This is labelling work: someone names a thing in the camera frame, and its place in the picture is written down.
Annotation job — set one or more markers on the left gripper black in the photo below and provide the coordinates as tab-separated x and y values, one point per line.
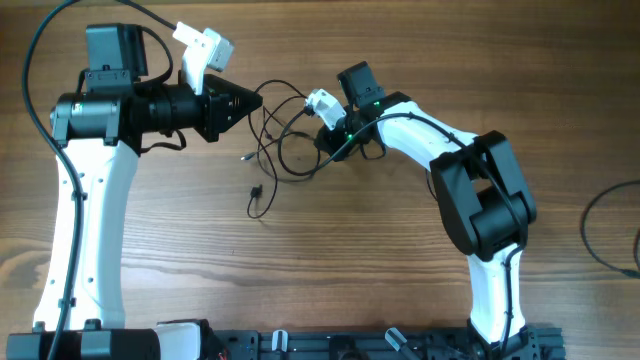
212	107

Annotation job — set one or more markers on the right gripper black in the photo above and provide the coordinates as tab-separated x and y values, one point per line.
329	141

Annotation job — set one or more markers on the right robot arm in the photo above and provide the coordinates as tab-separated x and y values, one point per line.
484	202

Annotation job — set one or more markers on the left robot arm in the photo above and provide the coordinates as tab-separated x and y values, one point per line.
99	129

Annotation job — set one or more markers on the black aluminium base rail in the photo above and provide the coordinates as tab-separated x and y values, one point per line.
442	343

